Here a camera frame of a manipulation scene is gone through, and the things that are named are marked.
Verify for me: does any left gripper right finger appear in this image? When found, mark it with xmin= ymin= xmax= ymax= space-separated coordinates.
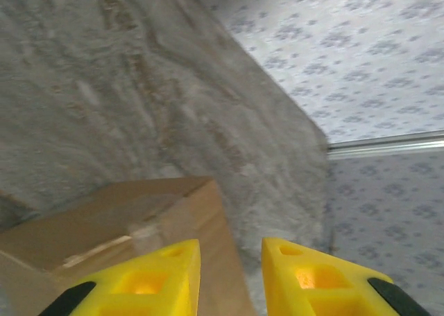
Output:
xmin=260 ymin=237 xmax=434 ymax=316

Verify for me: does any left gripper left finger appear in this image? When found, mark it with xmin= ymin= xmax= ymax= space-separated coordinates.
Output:
xmin=37 ymin=238 xmax=202 ymax=316

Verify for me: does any brown cardboard box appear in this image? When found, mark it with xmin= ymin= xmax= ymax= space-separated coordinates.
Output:
xmin=0 ymin=176 xmax=257 ymax=316

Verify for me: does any right aluminium corner post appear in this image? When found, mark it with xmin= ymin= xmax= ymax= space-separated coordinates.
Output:
xmin=325 ymin=130 xmax=444 ymax=161

